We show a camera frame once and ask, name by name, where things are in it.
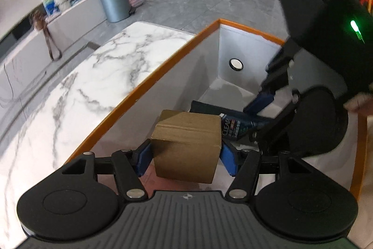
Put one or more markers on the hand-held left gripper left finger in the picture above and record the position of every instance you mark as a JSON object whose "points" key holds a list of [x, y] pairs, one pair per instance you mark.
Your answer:
{"points": [[144, 160]]}

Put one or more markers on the orange storage box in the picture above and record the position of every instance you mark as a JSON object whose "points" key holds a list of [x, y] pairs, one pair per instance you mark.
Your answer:
{"points": [[174, 77]]}

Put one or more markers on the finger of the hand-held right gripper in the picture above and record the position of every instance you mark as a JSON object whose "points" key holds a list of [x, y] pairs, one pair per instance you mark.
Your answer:
{"points": [[274, 129], [263, 98]]}

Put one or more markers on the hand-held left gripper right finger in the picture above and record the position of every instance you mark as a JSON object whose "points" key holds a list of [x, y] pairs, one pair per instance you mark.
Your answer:
{"points": [[228, 163]]}

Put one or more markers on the brown camera bag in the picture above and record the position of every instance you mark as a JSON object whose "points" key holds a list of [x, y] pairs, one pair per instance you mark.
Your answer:
{"points": [[39, 23]]}

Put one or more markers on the white woven basket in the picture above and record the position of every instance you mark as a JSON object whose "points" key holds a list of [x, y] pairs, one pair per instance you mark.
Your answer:
{"points": [[62, 2]]}

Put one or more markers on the brown cardboard box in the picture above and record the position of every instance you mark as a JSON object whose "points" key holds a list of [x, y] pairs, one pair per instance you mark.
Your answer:
{"points": [[186, 149]]}

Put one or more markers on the marble television console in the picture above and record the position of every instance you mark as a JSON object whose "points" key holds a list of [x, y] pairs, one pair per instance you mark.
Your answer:
{"points": [[72, 21]]}

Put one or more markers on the dark green bottle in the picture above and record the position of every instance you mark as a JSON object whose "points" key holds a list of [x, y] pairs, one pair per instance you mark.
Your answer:
{"points": [[233, 127]]}

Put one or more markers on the person's right hand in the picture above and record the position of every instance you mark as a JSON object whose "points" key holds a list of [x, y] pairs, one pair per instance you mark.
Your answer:
{"points": [[361, 104]]}

